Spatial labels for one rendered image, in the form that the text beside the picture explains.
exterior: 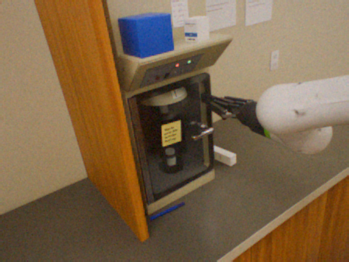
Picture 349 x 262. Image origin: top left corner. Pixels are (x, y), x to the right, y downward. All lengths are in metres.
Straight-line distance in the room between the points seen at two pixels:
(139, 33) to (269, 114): 0.35
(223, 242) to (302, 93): 0.55
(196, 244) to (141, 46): 0.61
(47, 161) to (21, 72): 0.37
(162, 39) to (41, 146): 0.74
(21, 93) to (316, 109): 0.99
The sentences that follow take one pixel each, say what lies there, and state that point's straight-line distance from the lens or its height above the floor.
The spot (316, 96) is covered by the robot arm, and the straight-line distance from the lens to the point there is 0.61.
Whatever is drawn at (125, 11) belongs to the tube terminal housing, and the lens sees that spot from 0.85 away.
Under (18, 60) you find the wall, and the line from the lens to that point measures 1.21.
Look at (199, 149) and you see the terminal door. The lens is 1.09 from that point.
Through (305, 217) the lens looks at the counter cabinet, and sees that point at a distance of 1.33.
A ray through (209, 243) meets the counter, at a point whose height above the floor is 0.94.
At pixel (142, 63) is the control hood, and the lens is 0.75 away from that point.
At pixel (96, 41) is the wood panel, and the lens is 0.72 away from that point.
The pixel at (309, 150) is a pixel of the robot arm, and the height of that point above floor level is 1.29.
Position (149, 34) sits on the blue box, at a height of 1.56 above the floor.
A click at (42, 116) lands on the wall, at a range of 1.27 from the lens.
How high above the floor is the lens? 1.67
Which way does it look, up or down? 27 degrees down
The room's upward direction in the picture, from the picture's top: 7 degrees counter-clockwise
